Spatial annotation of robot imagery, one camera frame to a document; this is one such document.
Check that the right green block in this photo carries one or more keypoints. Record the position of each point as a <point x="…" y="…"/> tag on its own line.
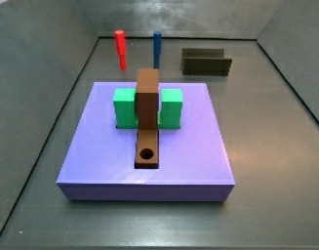
<point x="171" y="109"/>

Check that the purple base board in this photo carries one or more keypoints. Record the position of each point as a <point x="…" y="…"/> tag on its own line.
<point x="194" y="171"/>

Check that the black angle bracket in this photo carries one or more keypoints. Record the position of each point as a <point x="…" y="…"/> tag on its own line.
<point x="204" y="62"/>

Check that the red peg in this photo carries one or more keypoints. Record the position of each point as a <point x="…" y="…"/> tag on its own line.
<point x="120" y="41"/>

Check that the left green block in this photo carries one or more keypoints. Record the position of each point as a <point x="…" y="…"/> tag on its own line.
<point x="123" y="104"/>

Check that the green block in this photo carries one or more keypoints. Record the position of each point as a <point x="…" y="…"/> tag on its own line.
<point x="171" y="109"/>
<point x="123" y="104"/>

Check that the brown L-shaped block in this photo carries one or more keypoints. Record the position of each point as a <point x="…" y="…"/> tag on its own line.
<point x="146" y="111"/>

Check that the blue peg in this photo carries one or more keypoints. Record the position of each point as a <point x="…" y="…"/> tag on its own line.
<point x="156" y="48"/>

